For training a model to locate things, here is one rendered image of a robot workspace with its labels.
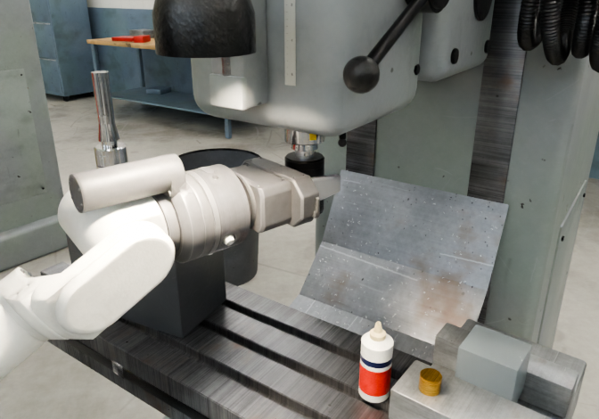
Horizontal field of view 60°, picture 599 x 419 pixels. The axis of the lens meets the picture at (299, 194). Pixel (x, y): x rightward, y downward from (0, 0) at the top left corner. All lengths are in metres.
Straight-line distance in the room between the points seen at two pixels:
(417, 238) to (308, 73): 0.54
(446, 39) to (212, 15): 0.34
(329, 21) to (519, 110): 0.49
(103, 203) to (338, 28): 0.25
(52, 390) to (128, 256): 1.92
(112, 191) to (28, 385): 1.98
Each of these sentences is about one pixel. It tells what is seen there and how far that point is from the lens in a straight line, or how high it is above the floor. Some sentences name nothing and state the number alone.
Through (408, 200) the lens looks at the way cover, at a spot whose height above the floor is 1.08.
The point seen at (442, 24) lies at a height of 1.41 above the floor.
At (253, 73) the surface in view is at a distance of 0.49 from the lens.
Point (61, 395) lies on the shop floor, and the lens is 2.32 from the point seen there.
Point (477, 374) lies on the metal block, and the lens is 0.60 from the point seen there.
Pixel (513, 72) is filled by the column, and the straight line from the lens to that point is 0.88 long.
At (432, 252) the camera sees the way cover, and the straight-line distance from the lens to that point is 0.95.
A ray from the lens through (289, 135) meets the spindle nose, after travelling 0.59.
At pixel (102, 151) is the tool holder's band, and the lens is 0.84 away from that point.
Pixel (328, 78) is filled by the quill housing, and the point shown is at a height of 1.37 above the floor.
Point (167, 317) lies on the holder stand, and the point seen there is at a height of 0.98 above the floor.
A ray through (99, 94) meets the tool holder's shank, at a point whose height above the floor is 1.30.
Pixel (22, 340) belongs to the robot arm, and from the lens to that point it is 0.50.
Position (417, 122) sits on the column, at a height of 1.22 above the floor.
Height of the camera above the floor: 1.44
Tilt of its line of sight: 21 degrees down
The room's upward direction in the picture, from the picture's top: straight up
